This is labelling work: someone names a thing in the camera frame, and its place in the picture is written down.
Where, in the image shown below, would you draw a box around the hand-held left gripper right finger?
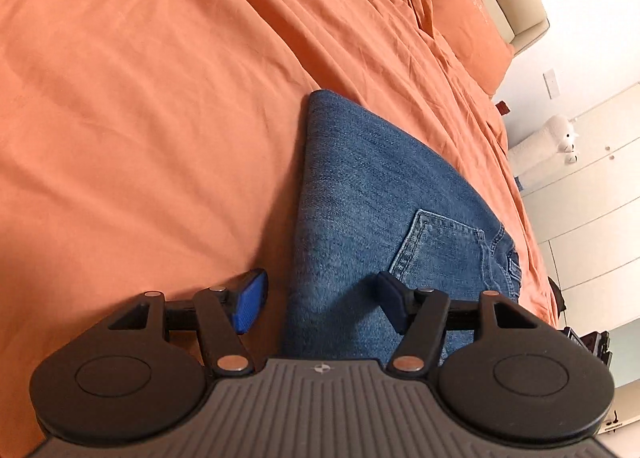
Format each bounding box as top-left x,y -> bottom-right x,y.
376,272 -> 556,375

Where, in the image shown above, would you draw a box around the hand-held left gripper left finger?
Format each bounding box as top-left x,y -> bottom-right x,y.
90,269 -> 269,374

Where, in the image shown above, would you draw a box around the blue denim pants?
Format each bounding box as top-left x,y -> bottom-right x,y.
282,88 -> 522,364

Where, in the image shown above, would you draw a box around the dark device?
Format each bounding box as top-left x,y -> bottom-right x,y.
565,325 -> 613,370

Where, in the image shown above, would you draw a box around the orange duvet cover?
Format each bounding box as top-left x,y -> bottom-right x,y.
0,0 -> 558,454

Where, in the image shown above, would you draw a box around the white wardrobe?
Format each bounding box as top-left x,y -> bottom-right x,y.
520,88 -> 640,334

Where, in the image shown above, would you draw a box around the white plush toy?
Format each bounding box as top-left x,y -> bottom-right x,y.
507,114 -> 581,189

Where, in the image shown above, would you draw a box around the orange pillow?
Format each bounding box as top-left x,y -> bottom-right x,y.
421,0 -> 516,93

